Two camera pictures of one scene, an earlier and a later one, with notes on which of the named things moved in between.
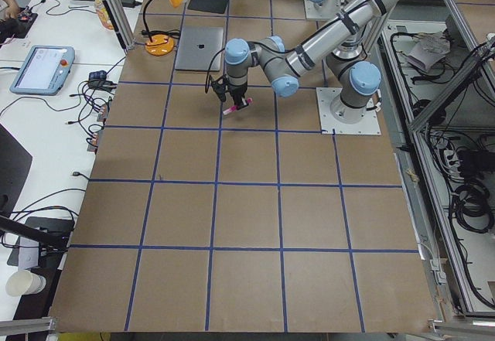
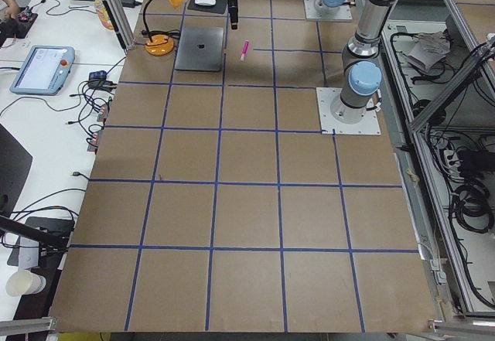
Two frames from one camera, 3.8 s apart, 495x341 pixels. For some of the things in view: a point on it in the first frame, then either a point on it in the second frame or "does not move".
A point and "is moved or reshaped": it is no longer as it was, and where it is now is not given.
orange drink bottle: x=103 y=15 does not move
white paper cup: x=24 y=282 does not move
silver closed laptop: x=197 y=47 does not move
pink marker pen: x=236 y=107 is moved or reshaped
